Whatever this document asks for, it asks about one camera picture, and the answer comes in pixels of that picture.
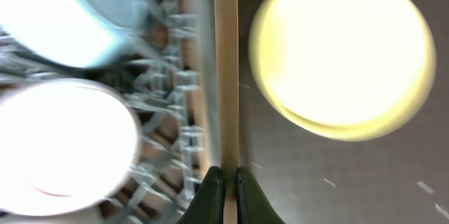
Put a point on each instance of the light blue bowl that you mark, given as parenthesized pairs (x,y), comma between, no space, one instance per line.
(74,33)

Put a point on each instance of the dark brown serving tray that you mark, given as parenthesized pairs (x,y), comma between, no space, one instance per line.
(400,178)

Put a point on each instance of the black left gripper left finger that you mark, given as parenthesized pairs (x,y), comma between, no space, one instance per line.
(207,206)

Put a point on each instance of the yellow plate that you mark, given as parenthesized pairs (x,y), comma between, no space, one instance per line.
(349,70)

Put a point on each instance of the wooden chopstick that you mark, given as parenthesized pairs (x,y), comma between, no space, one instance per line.
(227,55)

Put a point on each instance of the pink bowl with food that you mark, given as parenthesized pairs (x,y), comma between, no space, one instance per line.
(66,144)

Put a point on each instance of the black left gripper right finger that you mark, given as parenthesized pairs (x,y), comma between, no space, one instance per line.
(252,205)

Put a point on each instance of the grey dishwasher rack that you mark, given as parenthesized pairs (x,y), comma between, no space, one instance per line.
(160,79)

